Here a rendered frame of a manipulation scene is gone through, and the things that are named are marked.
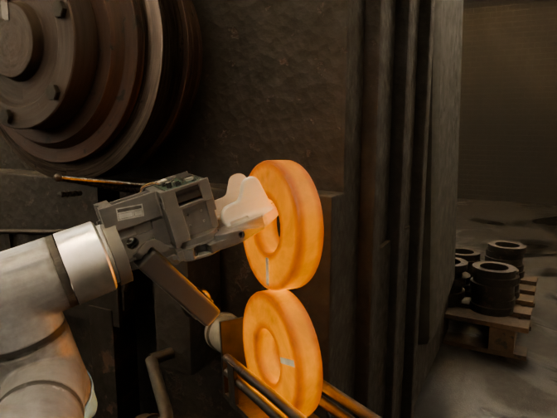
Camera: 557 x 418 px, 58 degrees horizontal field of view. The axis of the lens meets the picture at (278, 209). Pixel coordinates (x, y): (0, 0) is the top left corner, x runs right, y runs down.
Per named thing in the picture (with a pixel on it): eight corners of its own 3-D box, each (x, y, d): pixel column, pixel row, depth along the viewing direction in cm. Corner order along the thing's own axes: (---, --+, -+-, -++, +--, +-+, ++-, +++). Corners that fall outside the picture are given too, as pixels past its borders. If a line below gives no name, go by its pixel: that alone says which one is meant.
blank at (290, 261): (260, 162, 68) (238, 162, 67) (323, 157, 54) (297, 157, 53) (263, 276, 69) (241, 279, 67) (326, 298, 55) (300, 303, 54)
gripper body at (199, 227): (215, 175, 52) (99, 214, 47) (235, 250, 55) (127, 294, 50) (191, 168, 59) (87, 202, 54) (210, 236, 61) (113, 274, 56)
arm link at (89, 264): (83, 314, 48) (74, 289, 55) (130, 295, 50) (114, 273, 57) (55, 243, 46) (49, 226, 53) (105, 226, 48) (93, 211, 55)
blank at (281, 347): (273, 402, 69) (250, 408, 67) (258, 288, 70) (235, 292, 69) (333, 430, 55) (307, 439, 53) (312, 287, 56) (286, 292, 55)
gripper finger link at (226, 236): (268, 217, 55) (193, 246, 51) (271, 230, 55) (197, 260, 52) (249, 211, 59) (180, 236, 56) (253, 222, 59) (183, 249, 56)
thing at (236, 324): (270, 384, 73) (267, 311, 72) (272, 386, 73) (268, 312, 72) (223, 396, 70) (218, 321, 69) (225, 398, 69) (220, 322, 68)
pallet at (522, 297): (275, 309, 267) (274, 228, 259) (335, 269, 337) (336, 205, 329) (525, 362, 209) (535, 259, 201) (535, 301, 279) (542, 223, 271)
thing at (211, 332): (240, 345, 81) (238, 308, 80) (265, 363, 73) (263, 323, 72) (205, 352, 78) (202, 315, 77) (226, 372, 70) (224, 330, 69)
